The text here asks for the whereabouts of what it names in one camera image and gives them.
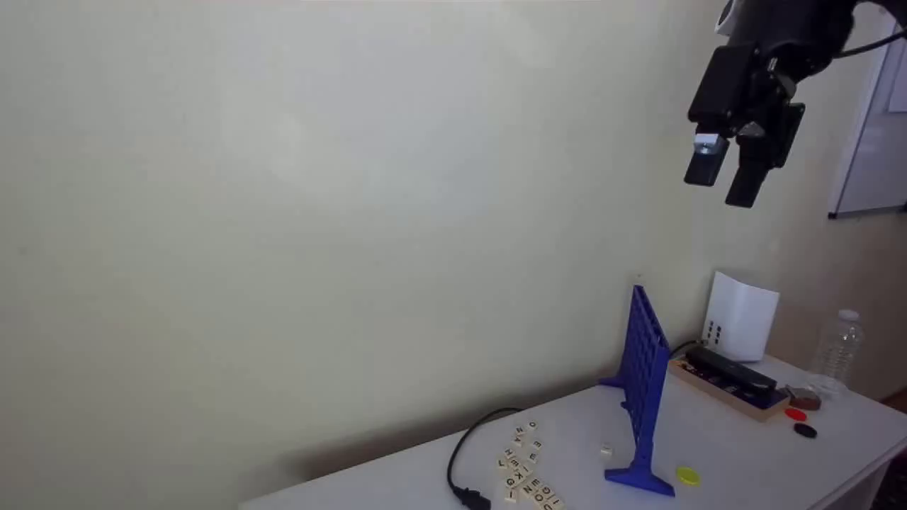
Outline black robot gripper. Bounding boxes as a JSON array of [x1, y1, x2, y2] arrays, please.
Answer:
[[683, 0, 857, 207]]

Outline yellow game chip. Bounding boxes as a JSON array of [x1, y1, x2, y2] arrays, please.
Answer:
[[676, 464, 701, 488]]

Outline red game chip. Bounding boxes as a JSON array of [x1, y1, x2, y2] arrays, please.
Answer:
[[786, 409, 809, 423]]

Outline black game chip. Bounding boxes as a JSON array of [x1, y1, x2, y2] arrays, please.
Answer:
[[793, 424, 817, 438]]

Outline white speaker box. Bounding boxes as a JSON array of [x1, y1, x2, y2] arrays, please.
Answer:
[[704, 273, 779, 362]]

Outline black remote control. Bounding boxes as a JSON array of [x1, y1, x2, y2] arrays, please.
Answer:
[[683, 348, 788, 409]]

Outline clear plastic bottle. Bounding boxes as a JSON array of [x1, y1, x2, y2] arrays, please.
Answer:
[[813, 308, 866, 382]]

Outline round brown tin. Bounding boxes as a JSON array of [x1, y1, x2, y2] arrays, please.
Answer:
[[792, 389, 822, 410]]

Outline whiteboard on wall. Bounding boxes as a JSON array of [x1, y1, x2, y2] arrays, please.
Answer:
[[829, 40, 907, 217]]

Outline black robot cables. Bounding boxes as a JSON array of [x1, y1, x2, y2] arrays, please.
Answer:
[[833, 0, 907, 63]]

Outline blue connect four frame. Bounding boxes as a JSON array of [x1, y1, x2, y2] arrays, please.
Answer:
[[605, 285, 676, 496]]

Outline black power cable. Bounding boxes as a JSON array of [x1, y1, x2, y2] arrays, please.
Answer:
[[445, 404, 527, 510]]

